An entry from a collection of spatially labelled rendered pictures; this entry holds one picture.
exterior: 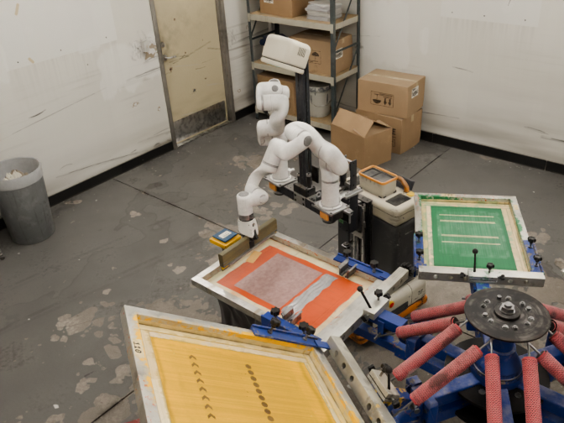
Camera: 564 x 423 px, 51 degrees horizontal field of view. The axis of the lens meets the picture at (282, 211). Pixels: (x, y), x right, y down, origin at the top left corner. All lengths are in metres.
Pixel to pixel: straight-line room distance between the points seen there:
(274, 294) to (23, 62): 3.56
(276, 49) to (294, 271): 1.11
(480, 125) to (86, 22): 3.98
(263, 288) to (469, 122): 4.01
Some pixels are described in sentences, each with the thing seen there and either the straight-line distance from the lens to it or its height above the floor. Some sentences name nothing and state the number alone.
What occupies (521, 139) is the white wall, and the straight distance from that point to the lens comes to 6.32.
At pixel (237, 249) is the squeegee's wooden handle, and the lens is 2.93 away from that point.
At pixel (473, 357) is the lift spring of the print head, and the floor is 1.24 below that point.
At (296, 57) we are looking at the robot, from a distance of 2.92.
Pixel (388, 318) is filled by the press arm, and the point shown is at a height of 1.04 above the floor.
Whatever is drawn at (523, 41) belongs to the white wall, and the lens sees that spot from 6.05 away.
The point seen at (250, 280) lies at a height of 0.96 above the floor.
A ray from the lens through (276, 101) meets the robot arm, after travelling 3.14.
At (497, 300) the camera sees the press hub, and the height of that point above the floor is 1.31.
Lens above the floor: 2.77
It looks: 31 degrees down
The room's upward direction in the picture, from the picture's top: 4 degrees counter-clockwise
